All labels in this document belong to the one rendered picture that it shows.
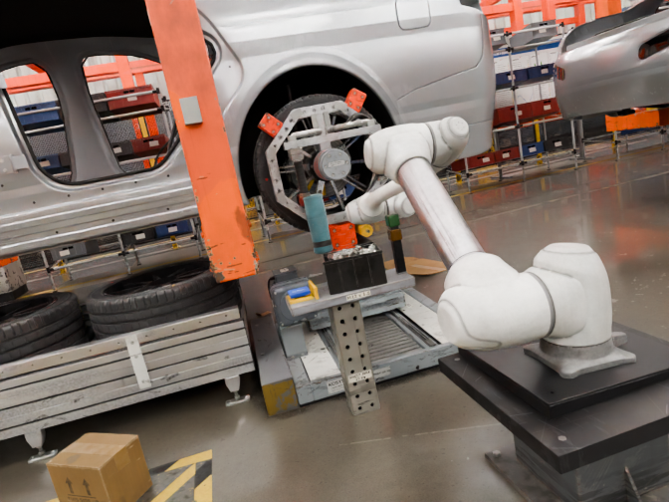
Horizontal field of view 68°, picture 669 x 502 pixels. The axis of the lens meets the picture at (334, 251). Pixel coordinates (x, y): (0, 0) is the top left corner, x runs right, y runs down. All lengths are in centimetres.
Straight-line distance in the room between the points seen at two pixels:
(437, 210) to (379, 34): 140
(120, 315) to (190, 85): 95
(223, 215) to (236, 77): 80
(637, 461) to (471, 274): 57
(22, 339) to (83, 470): 78
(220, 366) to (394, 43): 167
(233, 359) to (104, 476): 65
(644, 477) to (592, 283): 47
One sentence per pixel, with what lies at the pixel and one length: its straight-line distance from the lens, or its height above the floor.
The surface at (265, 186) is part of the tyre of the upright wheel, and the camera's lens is 233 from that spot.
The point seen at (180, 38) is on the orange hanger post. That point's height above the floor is 138.
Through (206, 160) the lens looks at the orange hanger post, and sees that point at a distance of 184.
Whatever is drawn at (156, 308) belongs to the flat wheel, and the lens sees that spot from 212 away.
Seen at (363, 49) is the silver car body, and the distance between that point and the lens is 251.
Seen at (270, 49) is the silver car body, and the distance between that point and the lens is 243.
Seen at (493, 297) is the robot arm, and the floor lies 55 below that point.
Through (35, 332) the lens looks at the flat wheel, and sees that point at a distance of 235.
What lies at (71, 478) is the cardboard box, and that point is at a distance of 178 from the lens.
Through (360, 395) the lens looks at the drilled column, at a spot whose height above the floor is 7.
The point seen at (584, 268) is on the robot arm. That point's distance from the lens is 120.
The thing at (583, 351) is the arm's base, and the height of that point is 38.
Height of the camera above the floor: 92
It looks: 11 degrees down
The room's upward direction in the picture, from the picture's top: 11 degrees counter-clockwise
